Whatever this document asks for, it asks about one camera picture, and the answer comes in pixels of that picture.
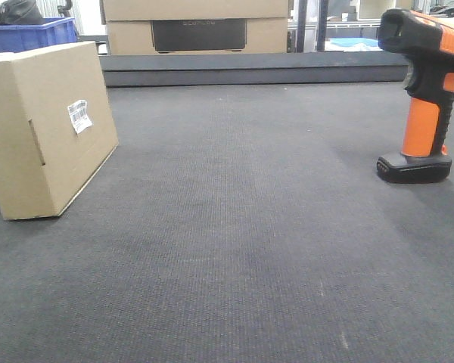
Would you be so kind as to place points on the brown cardboard package box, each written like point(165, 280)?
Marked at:
point(44, 164)

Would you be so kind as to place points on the orange black barcode scanner gun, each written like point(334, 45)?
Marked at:
point(427, 43)

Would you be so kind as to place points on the large printed cardboard box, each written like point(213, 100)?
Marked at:
point(196, 27)

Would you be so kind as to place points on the white barcode label sticker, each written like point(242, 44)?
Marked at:
point(78, 116)

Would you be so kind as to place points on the blue tray with plastic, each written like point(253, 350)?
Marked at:
point(352, 44)

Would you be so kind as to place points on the dark grey foam step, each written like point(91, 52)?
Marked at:
point(252, 69)

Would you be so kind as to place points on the beige plastic container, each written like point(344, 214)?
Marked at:
point(373, 9)

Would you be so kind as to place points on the blue plastic bin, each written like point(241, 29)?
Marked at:
point(54, 31)

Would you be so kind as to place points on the black bag in bin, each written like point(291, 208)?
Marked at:
point(20, 12)

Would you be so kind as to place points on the black metal post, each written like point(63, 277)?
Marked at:
point(301, 25)

